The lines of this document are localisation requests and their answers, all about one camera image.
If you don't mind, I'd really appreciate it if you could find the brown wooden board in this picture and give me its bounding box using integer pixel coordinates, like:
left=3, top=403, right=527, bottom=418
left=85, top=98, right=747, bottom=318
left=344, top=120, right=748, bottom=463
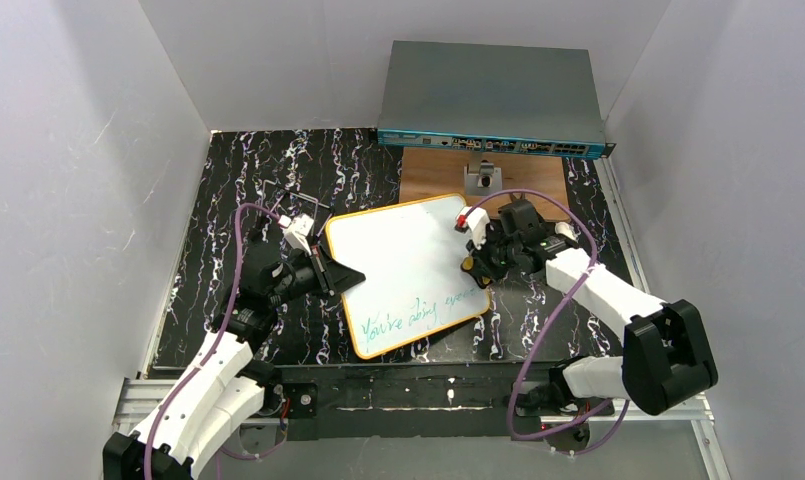
left=399, top=147, right=568, bottom=206

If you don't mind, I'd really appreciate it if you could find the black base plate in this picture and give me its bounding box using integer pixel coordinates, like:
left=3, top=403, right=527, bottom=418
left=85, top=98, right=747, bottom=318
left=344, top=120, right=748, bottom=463
left=219, top=360, right=615, bottom=442

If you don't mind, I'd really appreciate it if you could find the teal network switch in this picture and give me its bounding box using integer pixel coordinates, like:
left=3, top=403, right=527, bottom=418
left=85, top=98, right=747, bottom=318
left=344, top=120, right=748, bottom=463
left=377, top=40, right=616, bottom=160

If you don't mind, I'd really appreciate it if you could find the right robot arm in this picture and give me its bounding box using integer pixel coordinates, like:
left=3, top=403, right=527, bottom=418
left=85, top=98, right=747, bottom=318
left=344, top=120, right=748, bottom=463
left=455, top=192, right=719, bottom=415

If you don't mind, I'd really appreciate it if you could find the yellow and black eraser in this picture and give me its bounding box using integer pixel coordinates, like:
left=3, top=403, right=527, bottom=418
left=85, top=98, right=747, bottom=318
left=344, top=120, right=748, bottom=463
left=460, top=256, right=492, bottom=289

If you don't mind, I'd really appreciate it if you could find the yellow framed whiteboard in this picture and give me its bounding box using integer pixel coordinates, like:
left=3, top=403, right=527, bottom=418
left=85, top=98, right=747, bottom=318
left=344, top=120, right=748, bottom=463
left=325, top=194, right=491, bottom=360

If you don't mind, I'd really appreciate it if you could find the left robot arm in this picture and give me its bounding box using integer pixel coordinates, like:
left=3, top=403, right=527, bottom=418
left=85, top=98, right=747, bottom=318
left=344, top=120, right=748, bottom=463
left=102, top=245, right=366, bottom=479

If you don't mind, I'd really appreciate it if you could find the black marble pattern mat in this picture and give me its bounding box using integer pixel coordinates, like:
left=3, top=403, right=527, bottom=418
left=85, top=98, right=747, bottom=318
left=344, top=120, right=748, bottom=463
left=147, top=128, right=631, bottom=378

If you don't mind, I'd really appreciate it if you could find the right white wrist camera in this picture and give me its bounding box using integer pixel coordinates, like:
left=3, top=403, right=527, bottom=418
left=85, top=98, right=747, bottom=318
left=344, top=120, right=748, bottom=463
left=454, top=206, right=490, bottom=250

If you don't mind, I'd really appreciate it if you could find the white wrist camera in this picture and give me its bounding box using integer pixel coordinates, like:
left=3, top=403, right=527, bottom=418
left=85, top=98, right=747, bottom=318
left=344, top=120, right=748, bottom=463
left=454, top=206, right=490, bottom=250
left=277, top=214, right=314, bottom=253

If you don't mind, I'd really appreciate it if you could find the aluminium frame rail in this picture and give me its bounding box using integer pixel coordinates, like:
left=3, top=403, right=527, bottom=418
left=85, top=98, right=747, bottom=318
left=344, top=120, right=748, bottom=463
left=100, top=377, right=731, bottom=480

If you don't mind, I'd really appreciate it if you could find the grey metal bracket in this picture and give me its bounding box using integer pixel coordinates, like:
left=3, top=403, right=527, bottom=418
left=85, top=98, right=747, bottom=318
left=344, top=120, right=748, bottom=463
left=464, top=160, right=503, bottom=197

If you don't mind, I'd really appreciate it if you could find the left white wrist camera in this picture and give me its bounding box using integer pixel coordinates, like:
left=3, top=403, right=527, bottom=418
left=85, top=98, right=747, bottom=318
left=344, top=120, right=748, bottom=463
left=277, top=214, right=314, bottom=253

